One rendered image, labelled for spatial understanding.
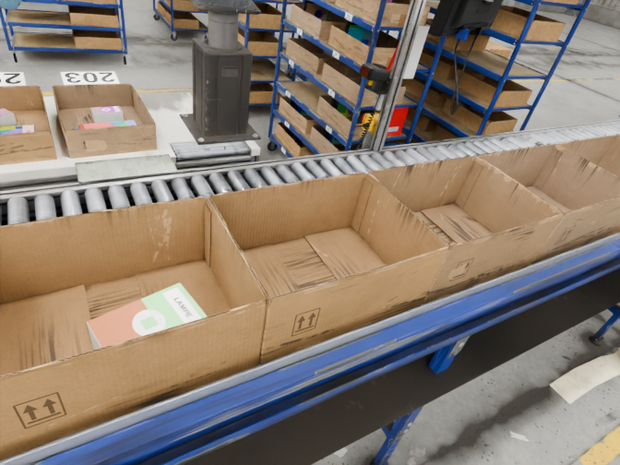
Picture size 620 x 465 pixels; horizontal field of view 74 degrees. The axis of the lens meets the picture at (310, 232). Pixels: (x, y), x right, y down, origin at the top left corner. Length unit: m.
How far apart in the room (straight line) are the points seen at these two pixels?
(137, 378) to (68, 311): 0.25
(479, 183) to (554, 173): 0.39
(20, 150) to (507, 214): 1.45
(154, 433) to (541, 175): 1.40
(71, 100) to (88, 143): 0.38
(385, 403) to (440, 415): 0.84
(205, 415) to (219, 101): 1.22
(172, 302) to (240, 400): 0.20
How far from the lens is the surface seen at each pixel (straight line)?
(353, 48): 2.35
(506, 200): 1.24
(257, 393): 0.71
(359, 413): 1.06
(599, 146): 1.89
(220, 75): 1.63
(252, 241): 0.95
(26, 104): 1.92
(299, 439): 1.00
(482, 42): 3.36
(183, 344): 0.63
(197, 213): 0.85
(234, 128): 1.73
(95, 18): 4.72
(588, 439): 2.23
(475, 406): 2.02
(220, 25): 1.63
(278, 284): 0.88
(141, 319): 0.74
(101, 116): 1.78
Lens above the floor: 1.52
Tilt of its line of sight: 38 degrees down
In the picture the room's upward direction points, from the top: 12 degrees clockwise
